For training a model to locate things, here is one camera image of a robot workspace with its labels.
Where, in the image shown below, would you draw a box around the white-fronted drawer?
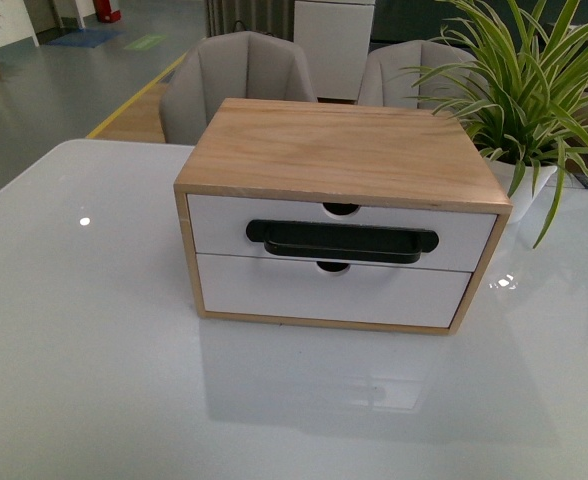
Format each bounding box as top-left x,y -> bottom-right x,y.
187,194 -> 497,272

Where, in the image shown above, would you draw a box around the white lower drawer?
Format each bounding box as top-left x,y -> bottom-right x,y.
197,254 -> 470,327

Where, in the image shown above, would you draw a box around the wooden drawer cabinet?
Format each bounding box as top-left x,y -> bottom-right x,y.
174,99 -> 512,335

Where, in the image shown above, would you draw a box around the grey upholstered chair left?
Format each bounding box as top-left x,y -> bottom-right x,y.
159,31 -> 317,145

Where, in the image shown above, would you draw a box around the grey upholstered chair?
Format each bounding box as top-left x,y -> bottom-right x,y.
356,40 -> 487,111
159,31 -> 317,145

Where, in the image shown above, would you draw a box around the grey upholstered chair right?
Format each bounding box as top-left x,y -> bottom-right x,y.
356,40 -> 487,111

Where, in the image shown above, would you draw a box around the white plant pot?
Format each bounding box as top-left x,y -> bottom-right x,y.
487,161 -> 557,224

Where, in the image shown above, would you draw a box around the green spider plant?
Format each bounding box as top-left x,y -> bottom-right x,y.
398,0 -> 588,250

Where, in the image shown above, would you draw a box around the blue floor mat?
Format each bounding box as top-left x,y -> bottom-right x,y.
46,29 -> 121,48

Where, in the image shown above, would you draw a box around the paper label on table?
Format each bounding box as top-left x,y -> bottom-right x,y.
545,172 -> 588,192

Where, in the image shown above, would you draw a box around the black metal drawer handle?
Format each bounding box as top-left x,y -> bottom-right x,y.
246,219 -> 439,264

